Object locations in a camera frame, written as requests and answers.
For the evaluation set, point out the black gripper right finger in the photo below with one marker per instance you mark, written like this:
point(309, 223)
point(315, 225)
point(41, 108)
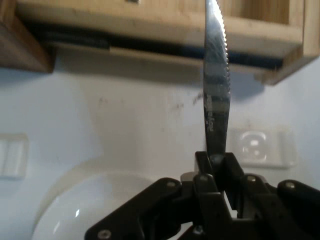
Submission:
point(275, 215)

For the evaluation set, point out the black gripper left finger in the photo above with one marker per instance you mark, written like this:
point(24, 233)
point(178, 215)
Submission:
point(162, 207)

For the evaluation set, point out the steel serrated table knife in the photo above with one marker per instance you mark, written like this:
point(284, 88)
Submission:
point(216, 75)

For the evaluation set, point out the white plastic cutlery rest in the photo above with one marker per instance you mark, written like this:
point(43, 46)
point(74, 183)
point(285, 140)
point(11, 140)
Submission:
point(12, 155)
point(262, 147)

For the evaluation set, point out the white round plate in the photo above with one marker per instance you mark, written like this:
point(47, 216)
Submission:
point(75, 207)

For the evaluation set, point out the light wooden drawer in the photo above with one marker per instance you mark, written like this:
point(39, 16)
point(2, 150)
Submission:
point(150, 20)

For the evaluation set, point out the dark wooden cabinet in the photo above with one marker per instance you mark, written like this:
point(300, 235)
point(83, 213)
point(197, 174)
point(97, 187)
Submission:
point(20, 42)

